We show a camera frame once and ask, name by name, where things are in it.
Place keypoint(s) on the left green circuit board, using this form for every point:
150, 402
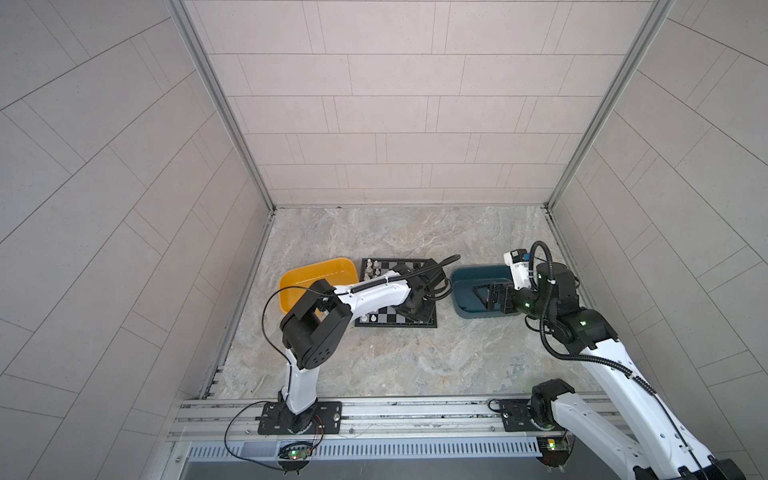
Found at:
296, 451

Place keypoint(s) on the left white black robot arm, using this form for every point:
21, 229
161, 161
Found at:
314, 327

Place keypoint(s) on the black white chessboard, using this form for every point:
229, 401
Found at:
388, 316

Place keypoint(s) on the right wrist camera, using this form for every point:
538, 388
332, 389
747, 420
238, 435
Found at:
518, 262

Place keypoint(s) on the right circuit board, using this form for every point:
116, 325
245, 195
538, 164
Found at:
555, 451

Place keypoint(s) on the teal plastic bin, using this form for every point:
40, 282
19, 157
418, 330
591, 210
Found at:
464, 279

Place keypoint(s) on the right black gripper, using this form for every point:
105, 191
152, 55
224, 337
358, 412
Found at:
505, 289

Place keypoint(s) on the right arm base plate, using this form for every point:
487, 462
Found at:
525, 415

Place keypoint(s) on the aluminium mounting rail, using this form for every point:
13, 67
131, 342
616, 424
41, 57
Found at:
368, 417

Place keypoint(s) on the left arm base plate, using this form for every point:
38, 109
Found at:
322, 416

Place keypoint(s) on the yellow plastic tray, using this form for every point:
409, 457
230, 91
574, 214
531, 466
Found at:
338, 271

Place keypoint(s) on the ventilation grille strip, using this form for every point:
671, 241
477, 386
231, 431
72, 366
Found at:
376, 449

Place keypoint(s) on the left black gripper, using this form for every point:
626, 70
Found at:
430, 305

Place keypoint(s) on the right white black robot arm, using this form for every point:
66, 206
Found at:
658, 445

